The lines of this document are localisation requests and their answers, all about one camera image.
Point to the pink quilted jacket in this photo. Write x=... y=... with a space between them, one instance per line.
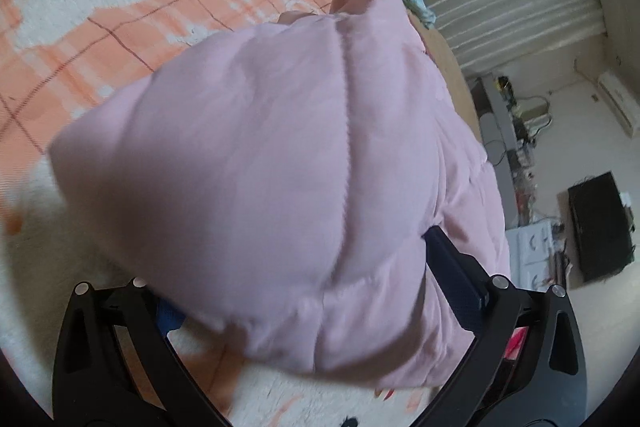
x=260 y=167

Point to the orange plaid fleece blanket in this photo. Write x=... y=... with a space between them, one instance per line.
x=150 y=32

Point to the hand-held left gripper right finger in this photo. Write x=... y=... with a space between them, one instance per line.
x=457 y=272

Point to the white air conditioner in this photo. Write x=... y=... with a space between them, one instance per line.
x=620 y=99

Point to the grey cluttered desk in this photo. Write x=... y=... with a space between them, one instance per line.
x=500 y=117

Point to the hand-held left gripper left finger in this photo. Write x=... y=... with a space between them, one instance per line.
x=167 y=314

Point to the black television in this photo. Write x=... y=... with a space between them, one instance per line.
x=600 y=227

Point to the white drawer cabinet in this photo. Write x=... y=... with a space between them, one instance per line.
x=532 y=252

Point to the pink floral cloth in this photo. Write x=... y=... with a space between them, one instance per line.
x=516 y=343

